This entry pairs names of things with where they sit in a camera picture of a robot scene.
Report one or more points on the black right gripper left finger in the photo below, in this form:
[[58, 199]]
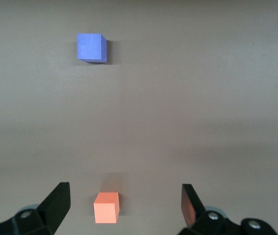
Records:
[[48, 213]]

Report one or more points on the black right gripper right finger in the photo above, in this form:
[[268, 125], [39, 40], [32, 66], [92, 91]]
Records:
[[202, 225]]

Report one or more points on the orange foam block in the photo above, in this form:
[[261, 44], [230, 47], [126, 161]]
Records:
[[105, 210]]

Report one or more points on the purple foam block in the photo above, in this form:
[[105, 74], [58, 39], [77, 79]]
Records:
[[89, 47]]

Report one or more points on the brown table cover mat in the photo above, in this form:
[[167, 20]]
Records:
[[178, 98]]

